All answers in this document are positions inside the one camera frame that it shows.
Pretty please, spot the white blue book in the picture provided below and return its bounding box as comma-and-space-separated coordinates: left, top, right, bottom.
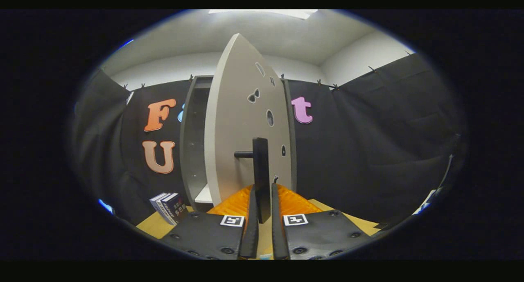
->
156, 193, 176, 226

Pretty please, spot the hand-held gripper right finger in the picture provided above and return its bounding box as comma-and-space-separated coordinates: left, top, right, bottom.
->
271, 183, 371, 260

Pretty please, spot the dark blue book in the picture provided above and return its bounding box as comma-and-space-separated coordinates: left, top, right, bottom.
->
162, 193, 190, 224

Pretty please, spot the grey cabinet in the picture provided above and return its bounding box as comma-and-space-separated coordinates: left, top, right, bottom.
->
179, 74, 298, 212

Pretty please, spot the black door handle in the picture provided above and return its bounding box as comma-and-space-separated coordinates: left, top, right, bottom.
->
234, 138, 271, 224

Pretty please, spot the white cabinet door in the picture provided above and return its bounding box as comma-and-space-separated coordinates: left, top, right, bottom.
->
204, 33, 293, 205

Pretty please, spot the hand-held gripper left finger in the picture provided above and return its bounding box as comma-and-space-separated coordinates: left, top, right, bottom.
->
158, 185, 259, 260

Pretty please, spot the black backdrop cloth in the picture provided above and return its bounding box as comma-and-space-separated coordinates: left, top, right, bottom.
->
72, 53, 463, 229

